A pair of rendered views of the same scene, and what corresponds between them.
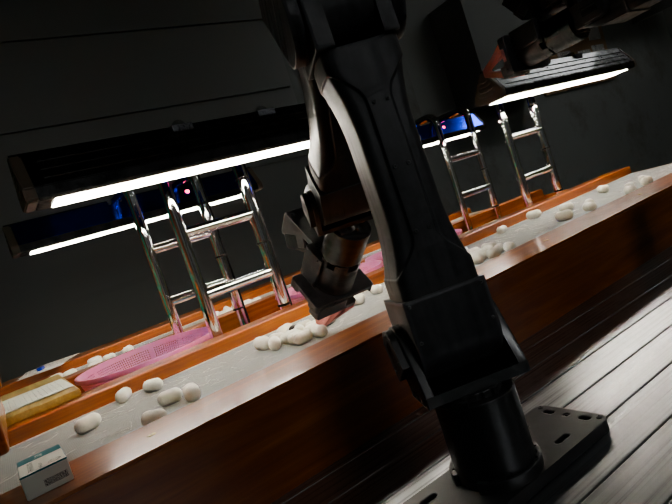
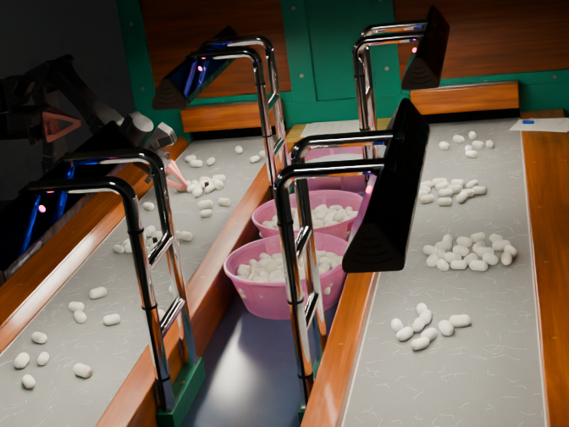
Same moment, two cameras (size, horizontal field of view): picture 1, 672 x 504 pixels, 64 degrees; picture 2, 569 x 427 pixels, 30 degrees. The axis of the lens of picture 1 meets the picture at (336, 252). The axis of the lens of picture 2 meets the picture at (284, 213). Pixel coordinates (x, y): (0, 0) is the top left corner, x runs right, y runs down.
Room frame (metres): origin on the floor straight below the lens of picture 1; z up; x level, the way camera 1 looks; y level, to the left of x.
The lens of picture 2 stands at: (2.88, -1.61, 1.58)
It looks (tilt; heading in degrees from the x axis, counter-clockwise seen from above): 19 degrees down; 136
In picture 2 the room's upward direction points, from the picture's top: 8 degrees counter-clockwise
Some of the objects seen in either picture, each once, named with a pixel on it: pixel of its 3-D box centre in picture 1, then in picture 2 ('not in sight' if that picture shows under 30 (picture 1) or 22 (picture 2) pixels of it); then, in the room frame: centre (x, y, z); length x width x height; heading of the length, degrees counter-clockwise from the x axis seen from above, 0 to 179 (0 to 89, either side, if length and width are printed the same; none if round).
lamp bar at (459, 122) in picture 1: (418, 136); (391, 170); (1.89, -0.40, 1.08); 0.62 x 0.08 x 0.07; 123
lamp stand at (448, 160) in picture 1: (451, 179); (351, 279); (1.82, -0.45, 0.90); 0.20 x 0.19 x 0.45; 123
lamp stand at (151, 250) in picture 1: (180, 270); (400, 118); (1.29, 0.37, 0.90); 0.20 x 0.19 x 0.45; 123
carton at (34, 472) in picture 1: (44, 470); not in sight; (0.45, 0.29, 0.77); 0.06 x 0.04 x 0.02; 33
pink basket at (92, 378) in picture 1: (155, 374); (337, 169); (1.03, 0.41, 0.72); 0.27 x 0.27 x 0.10
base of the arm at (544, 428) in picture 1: (485, 432); not in sight; (0.40, -0.07, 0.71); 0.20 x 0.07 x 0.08; 121
